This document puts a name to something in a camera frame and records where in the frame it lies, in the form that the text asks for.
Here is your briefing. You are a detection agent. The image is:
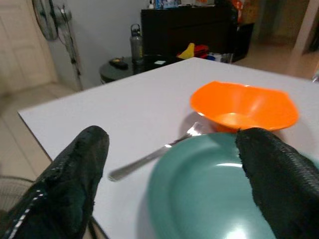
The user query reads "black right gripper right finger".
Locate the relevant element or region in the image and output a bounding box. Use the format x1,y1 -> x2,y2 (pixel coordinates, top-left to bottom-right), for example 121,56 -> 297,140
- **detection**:
235,127 -> 319,239

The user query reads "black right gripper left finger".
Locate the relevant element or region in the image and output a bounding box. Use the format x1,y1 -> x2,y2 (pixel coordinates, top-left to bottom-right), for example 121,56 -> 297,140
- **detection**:
0,125 -> 110,239

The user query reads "white fan grille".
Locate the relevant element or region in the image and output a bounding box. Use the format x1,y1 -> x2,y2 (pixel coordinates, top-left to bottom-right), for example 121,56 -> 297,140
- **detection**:
0,175 -> 35,217

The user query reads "teal green plate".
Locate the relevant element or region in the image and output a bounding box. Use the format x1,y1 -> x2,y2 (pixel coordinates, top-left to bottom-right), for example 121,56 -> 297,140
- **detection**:
147,132 -> 319,239

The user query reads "orange plastic bowl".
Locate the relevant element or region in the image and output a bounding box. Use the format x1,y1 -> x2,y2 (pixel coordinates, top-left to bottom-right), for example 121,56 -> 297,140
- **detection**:
189,80 -> 300,133

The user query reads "silver metal fork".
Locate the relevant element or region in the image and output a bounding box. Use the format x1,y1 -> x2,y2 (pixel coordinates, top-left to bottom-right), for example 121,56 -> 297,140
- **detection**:
108,121 -> 205,182

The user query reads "round dark glass table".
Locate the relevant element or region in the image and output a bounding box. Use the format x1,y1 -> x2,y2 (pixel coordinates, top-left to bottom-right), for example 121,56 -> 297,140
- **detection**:
99,54 -> 185,85

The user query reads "red plastic toy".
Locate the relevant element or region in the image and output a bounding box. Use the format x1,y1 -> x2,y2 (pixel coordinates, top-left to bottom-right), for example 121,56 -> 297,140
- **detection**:
193,44 -> 209,59

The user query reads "cream panelled door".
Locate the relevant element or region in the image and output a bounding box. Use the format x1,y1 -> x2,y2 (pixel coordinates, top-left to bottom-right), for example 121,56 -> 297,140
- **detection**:
0,0 -> 58,95

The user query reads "yellow plastic toy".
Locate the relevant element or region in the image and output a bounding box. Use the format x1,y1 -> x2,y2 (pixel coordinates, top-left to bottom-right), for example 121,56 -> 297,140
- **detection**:
177,42 -> 195,60

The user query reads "grey standing fan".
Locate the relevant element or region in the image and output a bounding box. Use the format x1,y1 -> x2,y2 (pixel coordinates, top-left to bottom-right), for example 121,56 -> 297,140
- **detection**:
31,0 -> 84,91

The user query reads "grey water bottle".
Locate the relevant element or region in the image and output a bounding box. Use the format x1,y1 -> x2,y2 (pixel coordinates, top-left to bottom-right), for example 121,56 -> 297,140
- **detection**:
130,23 -> 144,63

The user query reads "black cabinet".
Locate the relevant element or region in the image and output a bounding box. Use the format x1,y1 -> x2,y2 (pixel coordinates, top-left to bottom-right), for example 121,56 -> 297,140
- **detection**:
141,5 -> 255,63

